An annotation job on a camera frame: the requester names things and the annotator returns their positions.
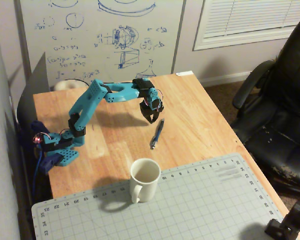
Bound black leather office chair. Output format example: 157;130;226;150
230;10;300;199

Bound dark blue table clamp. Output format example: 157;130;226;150
30;120;51;141
37;153;64;175

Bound whiteboard with blue drawings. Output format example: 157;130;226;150
14;0;187;87

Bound cream ceramic mug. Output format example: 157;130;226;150
129;157;162;204

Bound blue cable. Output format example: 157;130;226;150
33;146;45;200

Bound white round roll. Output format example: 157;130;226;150
54;79;90;92

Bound blue pen with black grip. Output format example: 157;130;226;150
150;118;165;150

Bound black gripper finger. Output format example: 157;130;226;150
151;109;164;124
139;100;154;125

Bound grey cutting mat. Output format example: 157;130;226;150
30;152;286;240

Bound white window blinds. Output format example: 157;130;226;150
192;0;300;52

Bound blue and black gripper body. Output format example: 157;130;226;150
140;87;165;113

